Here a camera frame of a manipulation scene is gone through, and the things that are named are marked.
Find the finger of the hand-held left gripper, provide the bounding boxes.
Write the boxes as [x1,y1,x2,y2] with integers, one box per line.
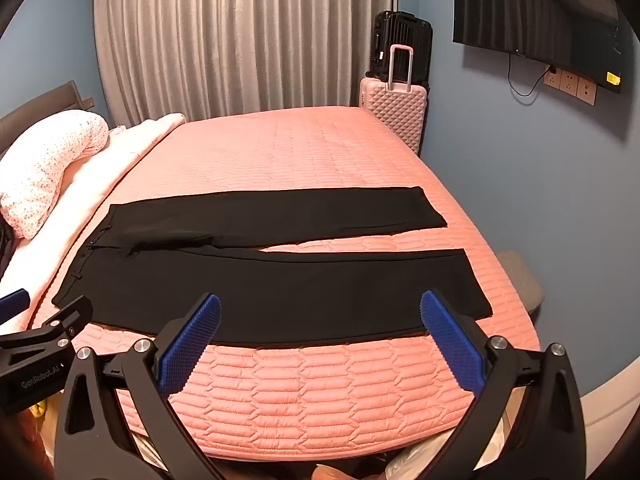
[0,295,95,377]
[0,287,30,327]

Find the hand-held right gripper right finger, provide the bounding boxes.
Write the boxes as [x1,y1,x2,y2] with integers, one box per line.
[420,289,587,480]

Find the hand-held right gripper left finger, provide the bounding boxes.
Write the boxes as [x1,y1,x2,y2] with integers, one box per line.
[54,293,226,480]

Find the black pants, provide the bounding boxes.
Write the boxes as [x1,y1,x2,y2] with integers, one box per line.
[51,186,493,347]

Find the black cloth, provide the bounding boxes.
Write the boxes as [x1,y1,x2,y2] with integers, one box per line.
[0,220,16,281]

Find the grey upholstered stool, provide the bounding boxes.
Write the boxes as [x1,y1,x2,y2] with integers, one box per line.
[495,250,546,322]

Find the floral pink pillow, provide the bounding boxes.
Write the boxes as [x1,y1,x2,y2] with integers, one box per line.
[0,109,111,240]

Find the light pink blanket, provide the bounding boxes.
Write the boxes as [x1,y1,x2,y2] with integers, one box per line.
[0,112,187,313]

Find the grey padded headboard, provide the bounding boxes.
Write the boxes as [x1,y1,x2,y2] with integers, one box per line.
[0,80,96,161]

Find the bed with pink quilted cover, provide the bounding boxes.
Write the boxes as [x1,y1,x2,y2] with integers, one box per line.
[30,105,543,463]

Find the pink hard suitcase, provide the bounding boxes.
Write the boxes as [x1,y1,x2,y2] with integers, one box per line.
[359,44,430,156]

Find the grey pleated curtain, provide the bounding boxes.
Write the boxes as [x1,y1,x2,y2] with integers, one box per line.
[94,0,393,128]

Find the black hard suitcase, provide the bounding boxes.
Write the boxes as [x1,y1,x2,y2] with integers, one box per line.
[365,10,434,97]

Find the black power cable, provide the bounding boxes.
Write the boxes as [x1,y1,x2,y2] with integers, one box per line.
[507,52,552,97]

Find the wall socket panel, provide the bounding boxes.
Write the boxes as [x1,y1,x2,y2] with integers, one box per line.
[544,65,598,107]

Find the wall-mounted black television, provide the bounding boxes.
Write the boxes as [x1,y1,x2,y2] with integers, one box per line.
[451,0,626,95]

